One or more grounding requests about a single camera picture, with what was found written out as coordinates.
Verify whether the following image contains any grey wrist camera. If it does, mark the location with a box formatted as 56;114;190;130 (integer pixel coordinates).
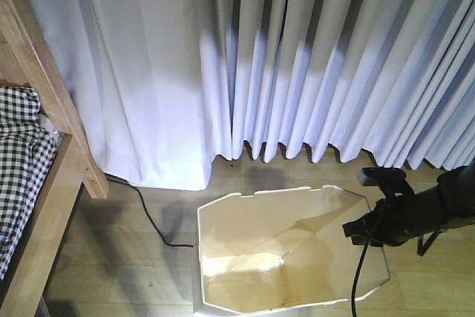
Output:
358;167;406;186

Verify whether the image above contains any black white checkered bedsheet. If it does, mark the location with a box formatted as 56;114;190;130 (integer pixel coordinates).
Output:
1;85;59;278

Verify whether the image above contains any white curtain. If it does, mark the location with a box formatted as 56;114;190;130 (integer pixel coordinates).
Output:
28;0;474;190

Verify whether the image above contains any wooden bed frame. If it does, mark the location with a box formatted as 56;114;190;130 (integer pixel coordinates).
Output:
1;0;109;316

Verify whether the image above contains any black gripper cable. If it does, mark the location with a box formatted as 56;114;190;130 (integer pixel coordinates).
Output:
350;212;383;317

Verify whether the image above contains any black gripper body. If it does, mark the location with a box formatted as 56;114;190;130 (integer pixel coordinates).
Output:
342;179;445;246

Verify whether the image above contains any black floor cable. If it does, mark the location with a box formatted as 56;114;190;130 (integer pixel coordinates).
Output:
105;174;194;248

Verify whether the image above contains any white plastic trash bin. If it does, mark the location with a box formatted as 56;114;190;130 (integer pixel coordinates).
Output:
191;185;390;316

